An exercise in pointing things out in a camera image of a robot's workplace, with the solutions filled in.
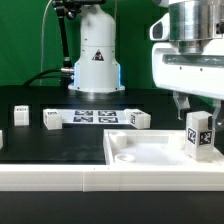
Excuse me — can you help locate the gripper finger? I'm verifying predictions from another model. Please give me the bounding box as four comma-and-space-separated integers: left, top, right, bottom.
212, 99, 224, 131
173, 91, 191, 120

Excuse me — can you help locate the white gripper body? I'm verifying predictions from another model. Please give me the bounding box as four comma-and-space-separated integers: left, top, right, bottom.
149, 13, 224, 100

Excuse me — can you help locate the white square tabletop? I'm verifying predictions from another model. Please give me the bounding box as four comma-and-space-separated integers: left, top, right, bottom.
103, 129, 224, 166

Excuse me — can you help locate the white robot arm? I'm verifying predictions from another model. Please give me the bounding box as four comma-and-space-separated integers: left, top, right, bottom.
71, 0, 224, 130

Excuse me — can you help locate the fiducial marker sheet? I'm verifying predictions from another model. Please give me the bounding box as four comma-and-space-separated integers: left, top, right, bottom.
58, 109, 129, 125

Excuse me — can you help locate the white U-shaped fence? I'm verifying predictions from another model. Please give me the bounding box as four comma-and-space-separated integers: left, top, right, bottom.
0, 129, 224, 193

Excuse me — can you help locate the black cable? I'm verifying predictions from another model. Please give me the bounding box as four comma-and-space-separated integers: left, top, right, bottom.
22, 68, 74, 88

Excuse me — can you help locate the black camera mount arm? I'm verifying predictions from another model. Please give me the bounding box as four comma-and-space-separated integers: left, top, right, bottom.
51, 0, 108, 69

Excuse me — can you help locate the white cable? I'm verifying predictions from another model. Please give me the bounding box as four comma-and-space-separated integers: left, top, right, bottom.
39, 0, 54, 87

